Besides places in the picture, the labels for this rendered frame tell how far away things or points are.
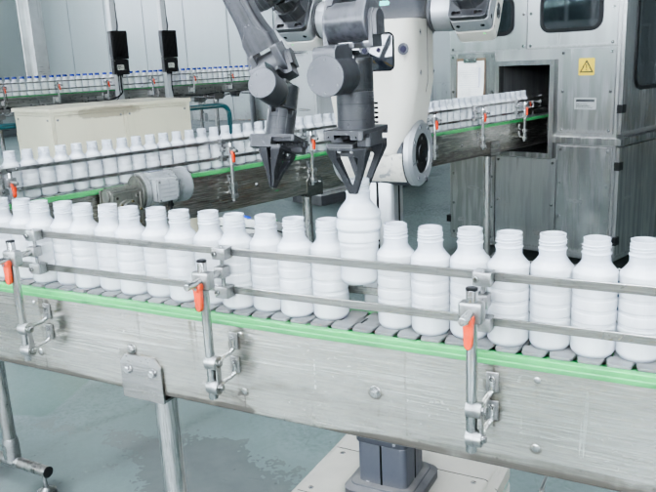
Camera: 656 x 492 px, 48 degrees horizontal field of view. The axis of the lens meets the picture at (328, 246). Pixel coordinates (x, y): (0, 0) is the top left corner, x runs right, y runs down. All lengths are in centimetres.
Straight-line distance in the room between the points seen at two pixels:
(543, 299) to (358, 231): 29
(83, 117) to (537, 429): 450
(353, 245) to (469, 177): 412
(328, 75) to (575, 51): 379
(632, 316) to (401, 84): 86
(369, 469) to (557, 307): 111
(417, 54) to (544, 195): 329
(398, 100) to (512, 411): 85
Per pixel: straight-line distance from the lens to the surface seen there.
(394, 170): 175
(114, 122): 539
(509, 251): 107
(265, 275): 125
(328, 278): 119
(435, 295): 111
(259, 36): 149
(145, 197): 274
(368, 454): 205
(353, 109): 111
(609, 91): 468
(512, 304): 108
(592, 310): 106
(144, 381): 145
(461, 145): 428
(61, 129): 521
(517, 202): 505
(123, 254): 142
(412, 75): 172
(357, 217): 112
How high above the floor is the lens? 142
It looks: 14 degrees down
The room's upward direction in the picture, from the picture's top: 3 degrees counter-clockwise
